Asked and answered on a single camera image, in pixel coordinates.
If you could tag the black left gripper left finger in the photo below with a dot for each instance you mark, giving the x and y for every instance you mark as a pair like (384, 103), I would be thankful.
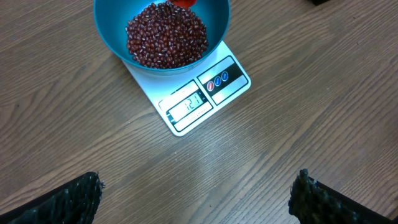
(75, 202)

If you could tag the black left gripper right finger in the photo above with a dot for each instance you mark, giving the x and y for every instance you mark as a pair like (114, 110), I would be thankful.
(313, 202)

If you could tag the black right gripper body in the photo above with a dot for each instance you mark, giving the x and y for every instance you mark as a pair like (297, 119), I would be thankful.
(318, 2)

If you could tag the red measuring scoop blue handle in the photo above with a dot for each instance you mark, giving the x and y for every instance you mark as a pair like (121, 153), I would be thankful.
(184, 3)

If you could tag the white digital kitchen scale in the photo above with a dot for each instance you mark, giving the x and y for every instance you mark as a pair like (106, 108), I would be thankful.
(186, 99)

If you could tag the red beans in bowl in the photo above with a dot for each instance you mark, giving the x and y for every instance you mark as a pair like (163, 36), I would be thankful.
(165, 36)

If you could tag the blue plastic bowl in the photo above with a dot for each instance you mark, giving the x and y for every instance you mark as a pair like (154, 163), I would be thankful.
(111, 17)

